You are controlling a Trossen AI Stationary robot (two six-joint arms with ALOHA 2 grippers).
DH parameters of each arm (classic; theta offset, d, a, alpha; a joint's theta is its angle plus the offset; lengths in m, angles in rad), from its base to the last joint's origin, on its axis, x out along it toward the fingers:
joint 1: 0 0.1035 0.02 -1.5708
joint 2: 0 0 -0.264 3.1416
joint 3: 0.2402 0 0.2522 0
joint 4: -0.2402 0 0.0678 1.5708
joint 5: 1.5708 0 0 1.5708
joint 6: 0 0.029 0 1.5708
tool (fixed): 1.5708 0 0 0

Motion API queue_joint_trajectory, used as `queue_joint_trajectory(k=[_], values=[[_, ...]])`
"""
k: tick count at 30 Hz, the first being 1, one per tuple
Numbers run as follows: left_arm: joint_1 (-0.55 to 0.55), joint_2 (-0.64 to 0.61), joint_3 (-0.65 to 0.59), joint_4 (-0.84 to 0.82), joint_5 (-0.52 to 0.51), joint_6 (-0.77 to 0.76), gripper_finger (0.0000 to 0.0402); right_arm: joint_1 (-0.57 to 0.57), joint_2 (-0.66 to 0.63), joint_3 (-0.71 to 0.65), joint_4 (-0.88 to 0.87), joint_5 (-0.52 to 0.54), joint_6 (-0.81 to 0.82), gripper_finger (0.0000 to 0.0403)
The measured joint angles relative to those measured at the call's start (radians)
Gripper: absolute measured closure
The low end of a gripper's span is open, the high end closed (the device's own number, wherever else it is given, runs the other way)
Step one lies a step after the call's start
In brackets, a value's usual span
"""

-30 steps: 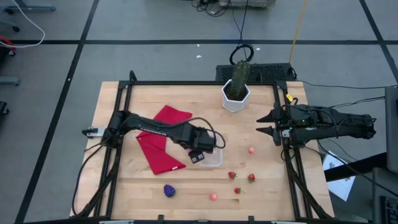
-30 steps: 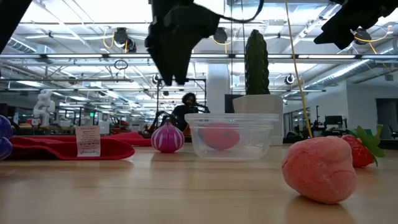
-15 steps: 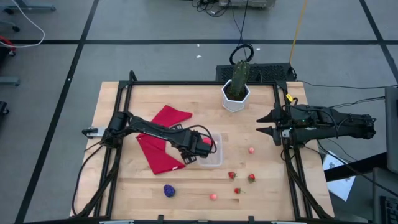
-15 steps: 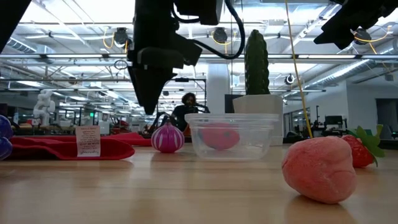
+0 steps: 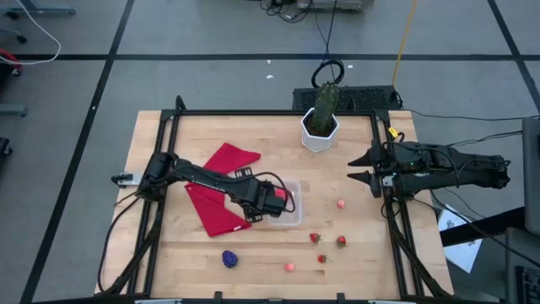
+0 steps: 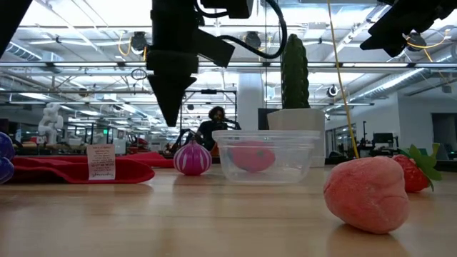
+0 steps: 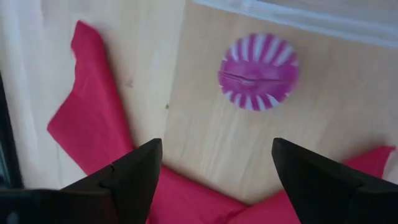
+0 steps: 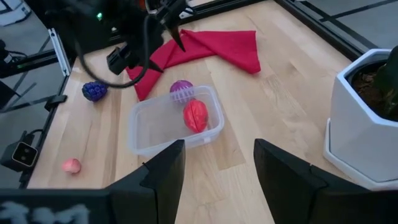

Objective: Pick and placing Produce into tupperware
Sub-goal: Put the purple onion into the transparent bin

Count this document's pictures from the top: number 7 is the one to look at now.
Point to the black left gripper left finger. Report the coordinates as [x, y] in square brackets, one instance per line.
[136, 180]

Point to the red cloth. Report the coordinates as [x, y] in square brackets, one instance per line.
[93, 124]

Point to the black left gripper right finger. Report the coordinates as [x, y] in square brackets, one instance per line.
[317, 193]

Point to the purple white onion toy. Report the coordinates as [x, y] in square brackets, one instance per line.
[258, 73]

